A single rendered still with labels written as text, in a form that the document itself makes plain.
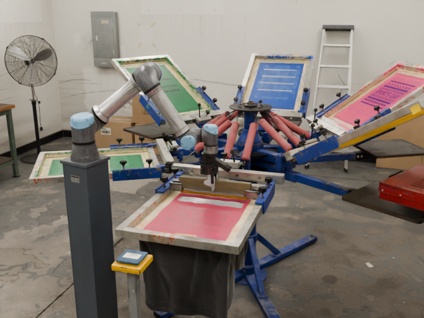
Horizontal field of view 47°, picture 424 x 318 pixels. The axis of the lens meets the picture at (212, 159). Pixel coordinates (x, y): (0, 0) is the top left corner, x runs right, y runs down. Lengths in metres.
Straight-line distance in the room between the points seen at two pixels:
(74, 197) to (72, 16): 5.33
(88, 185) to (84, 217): 0.19
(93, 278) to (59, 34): 5.57
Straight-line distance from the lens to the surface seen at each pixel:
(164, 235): 2.21
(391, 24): 6.55
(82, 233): 2.73
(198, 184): 2.71
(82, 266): 2.84
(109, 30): 7.36
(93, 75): 7.69
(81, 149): 2.59
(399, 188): 2.61
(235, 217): 2.46
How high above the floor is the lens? 1.95
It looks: 17 degrees down
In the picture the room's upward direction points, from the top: straight up
